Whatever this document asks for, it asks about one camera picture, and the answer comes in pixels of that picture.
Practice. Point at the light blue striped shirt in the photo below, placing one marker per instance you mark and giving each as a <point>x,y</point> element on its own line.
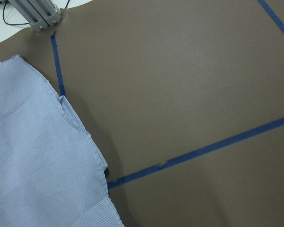
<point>51,170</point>

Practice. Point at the aluminium frame post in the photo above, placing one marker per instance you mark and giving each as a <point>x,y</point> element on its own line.
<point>40,14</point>

